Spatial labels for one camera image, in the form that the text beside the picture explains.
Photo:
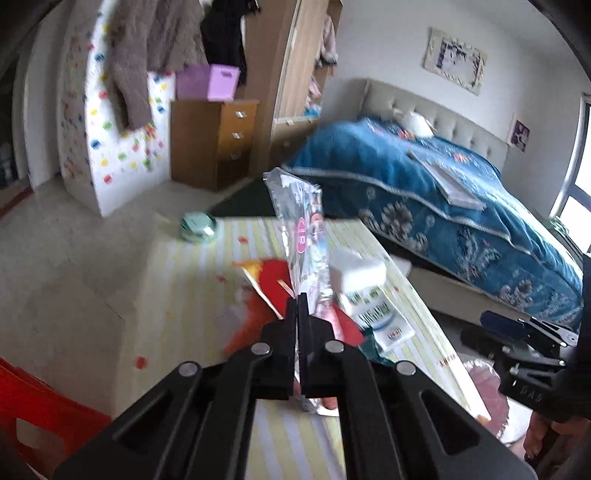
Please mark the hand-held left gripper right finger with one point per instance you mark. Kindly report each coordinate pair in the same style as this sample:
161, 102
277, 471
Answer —
309, 341

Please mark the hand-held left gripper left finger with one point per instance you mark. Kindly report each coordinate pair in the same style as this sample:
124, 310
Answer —
284, 341

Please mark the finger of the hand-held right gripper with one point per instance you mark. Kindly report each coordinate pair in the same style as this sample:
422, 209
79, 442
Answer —
482, 344
505, 325

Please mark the bin with pink bag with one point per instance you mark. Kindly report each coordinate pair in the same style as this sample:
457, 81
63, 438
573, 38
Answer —
489, 397

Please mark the red orange wrapper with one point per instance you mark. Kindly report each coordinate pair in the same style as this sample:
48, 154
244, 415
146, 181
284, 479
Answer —
272, 281

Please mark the small white box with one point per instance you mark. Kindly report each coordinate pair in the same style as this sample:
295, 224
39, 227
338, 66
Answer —
358, 272

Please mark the clear printed plastic wrapper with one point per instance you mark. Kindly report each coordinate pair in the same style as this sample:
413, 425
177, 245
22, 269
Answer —
300, 221

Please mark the person's right hand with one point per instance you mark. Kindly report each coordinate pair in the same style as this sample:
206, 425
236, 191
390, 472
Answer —
538, 438

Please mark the white green carton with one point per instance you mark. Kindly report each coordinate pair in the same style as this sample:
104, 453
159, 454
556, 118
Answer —
378, 318

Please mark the white paper tag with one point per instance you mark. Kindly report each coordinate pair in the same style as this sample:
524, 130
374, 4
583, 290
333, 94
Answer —
401, 264

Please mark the yellow striped tablecloth table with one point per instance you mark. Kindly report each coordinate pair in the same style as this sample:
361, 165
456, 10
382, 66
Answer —
184, 286

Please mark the round green tin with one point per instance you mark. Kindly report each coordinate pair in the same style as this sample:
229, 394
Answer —
198, 226

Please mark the dark green floor mat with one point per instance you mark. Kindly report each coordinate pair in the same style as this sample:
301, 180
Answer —
244, 201

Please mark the folded white cloth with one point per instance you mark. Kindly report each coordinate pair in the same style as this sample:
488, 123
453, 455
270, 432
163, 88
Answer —
452, 184

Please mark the window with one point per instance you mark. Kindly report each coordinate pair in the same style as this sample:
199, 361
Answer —
577, 184

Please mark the blue floral blanket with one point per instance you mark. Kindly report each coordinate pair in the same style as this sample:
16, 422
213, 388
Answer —
392, 184

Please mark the beige upholstered bed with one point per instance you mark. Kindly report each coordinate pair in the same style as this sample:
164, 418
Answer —
461, 124

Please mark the wooden drawer cabinet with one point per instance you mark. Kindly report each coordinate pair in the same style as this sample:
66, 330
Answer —
212, 143

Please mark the white pillow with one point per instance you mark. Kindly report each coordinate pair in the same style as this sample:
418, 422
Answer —
418, 122

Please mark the white cabinet with coloured stickers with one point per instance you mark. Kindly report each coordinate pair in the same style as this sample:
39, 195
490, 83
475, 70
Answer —
120, 161

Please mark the red plastic chair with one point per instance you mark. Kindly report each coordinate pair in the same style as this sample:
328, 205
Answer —
41, 415

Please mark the purple storage box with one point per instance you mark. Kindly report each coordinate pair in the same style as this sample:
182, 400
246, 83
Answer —
207, 83

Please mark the wooden wardrobe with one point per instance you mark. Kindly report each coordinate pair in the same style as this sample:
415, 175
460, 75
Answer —
295, 69

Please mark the pink hanging garment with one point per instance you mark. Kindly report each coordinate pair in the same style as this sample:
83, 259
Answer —
328, 41

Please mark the black hanging garment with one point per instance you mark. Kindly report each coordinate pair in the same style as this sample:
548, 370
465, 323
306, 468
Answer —
226, 37

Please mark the brown fuzzy coat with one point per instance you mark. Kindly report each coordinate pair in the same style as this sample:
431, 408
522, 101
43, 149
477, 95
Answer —
152, 50

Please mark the small wall poster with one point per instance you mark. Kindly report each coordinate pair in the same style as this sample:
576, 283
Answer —
520, 135

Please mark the framed wall picture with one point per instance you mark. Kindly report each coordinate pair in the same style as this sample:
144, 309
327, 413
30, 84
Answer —
455, 60

